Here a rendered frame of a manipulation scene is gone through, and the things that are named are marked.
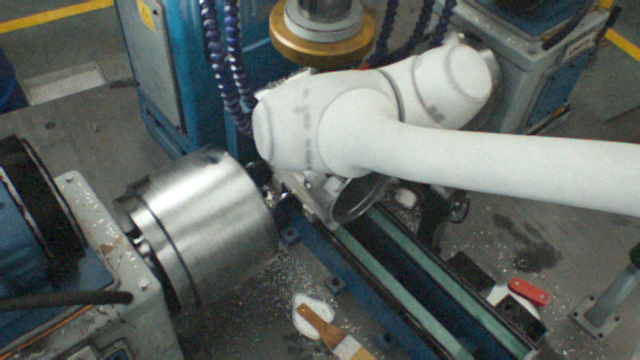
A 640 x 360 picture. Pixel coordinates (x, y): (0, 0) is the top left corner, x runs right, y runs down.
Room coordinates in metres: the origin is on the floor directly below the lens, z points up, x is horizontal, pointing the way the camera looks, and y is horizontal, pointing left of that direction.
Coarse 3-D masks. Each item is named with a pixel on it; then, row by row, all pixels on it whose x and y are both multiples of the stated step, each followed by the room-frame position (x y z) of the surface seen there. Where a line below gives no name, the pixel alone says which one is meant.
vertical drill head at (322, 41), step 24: (288, 0) 0.84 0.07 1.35; (312, 0) 0.78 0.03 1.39; (336, 0) 0.78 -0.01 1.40; (360, 0) 0.88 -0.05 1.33; (288, 24) 0.79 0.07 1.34; (312, 24) 0.77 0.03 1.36; (336, 24) 0.78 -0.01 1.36; (360, 24) 0.80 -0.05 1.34; (288, 48) 0.75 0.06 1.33; (312, 48) 0.74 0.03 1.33; (336, 48) 0.75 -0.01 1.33; (360, 48) 0.76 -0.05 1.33; (288, 72) 0.83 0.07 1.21
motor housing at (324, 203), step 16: (288, 176) 0.74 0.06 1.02; (368, 176) 0.79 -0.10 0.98; (384, 176) 0.77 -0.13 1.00; (304, 192) 0.70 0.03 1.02; (320, 192) 0.68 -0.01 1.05; (352, 192) 0.77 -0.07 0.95; (368, 192) 0.76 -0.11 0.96; (320, 208) 0.66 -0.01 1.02; (336, 208) 0.72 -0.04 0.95; (352, 208) 0.73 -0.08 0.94; (368, 208) 0.74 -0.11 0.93
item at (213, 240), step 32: (192, 160) 0.64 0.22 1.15; (224, 160) 0.64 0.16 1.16; (128, 192) 0.59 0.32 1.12; (160, 192) 0.56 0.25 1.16; (192, 192) 0.57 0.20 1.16; (224, 192) 0.58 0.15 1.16; (256, 192) 0.59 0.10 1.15; (128, 224) 0.55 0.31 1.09; (160, 224) 0.51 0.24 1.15; (192, 224) 0.52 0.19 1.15; (224, 224) 0.53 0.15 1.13; (256, 224) 0.55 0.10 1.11; (160, 256) 0.47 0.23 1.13; (192, 256) 0.48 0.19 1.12; (224, 256) 0.50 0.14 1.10; (256, 256) 0.52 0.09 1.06; (192, 288) 0.45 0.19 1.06; (224, 288) 0.48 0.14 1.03
